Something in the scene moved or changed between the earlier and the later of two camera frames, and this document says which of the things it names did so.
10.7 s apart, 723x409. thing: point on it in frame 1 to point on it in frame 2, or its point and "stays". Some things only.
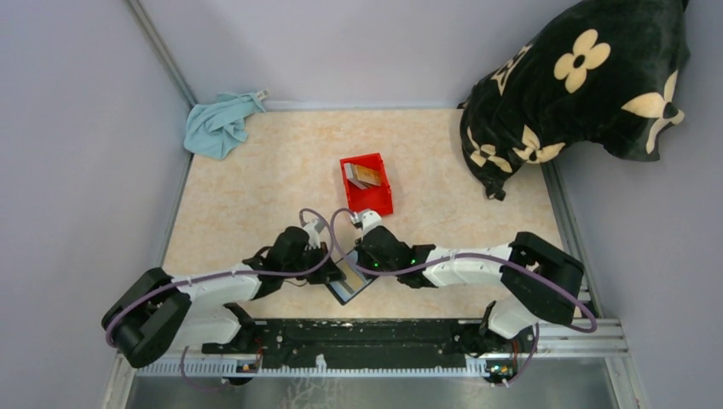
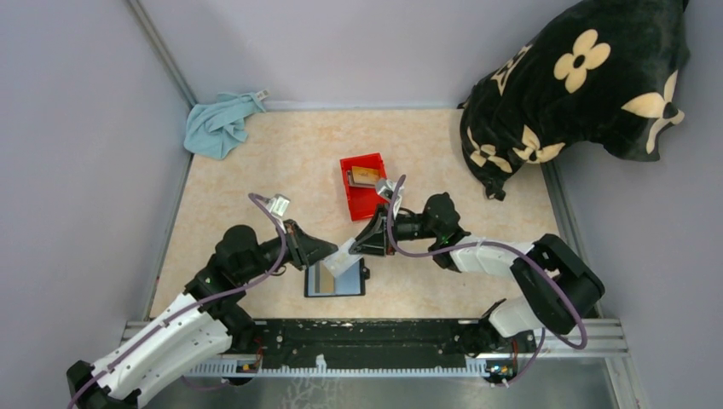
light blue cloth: x=215 y=129 stays
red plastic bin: x=375 y=198 stays
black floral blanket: x=612 y=72 stays
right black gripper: x=362 y=254 to x=374 y=238
